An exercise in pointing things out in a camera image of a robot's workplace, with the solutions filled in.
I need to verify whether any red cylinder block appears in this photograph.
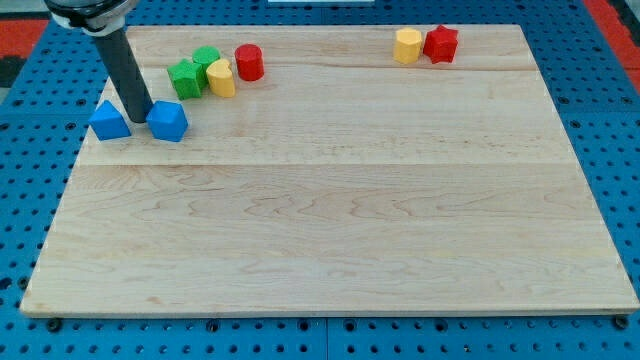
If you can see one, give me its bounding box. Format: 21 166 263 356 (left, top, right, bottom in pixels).
234 43 264 81

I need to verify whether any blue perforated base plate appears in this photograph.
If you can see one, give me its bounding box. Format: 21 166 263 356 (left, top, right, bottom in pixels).
1 1 639 359

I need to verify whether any blue triangular block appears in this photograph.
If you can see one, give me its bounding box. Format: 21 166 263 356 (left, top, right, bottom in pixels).
88 100 131 141

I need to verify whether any green star block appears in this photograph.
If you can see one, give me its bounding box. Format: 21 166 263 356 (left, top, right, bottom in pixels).
167 59 207 100

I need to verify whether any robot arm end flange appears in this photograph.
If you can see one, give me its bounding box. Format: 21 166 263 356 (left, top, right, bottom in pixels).
44 0 140 37

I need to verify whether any wooden board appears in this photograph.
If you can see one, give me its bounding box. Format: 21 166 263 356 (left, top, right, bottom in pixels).
21 25 639 318

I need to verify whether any green cylinder block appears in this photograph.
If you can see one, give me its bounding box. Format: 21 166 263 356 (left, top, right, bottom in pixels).
192 46 220 71

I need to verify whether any yellow heart block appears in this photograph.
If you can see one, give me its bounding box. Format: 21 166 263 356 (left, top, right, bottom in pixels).
206 58 236 98

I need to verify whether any blue cube block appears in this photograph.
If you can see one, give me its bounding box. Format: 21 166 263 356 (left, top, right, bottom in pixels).
146 101 189 142

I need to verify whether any red star block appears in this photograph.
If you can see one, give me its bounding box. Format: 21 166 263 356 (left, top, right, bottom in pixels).
423 25 459 64

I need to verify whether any yellow hexagon block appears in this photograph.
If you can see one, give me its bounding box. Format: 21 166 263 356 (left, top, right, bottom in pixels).
393 27 422 64

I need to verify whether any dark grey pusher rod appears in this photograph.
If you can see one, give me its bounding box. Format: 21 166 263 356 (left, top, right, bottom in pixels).
94 29 153 123

